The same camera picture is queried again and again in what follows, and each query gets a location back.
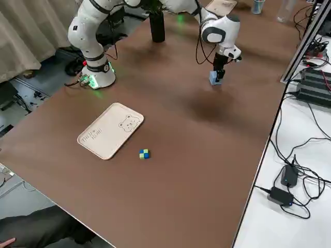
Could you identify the clear blue plastic cup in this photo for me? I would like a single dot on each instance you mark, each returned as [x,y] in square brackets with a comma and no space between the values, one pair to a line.
[257,6]

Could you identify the black power adapter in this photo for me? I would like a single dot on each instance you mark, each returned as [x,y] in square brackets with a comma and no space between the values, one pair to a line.
[280,196]
[289,177]

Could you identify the blue foam block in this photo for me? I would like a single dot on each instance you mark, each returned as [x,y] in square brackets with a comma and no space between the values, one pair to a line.
[213,78]

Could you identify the black tall vase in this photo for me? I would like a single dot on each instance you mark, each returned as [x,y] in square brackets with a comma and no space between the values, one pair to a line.
[157,25]

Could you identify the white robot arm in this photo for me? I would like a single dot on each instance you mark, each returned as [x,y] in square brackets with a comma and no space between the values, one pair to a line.
[88,41]

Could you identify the white tray with rabbit print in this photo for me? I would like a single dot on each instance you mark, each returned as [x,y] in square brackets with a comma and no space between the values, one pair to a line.
[222,5]

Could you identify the person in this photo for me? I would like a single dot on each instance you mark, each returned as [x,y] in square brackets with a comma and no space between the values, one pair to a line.
[46,227]

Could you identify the small blue green checkered cube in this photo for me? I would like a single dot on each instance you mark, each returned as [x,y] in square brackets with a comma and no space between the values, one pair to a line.
[144,154]

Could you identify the beige curtain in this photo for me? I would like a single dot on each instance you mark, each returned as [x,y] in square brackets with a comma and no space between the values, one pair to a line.
[23,38]

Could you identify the black ribbed electronics box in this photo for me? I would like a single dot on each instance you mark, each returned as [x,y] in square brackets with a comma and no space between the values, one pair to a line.
[314,87]

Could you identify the aluminium table edge rail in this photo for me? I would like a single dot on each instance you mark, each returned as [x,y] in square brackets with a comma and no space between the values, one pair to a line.
[302,41]

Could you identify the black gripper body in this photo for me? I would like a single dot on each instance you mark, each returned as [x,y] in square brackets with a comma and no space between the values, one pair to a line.
[221,62]

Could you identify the cream tray with bear print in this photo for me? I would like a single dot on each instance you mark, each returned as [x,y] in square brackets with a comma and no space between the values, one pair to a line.
[110,130]

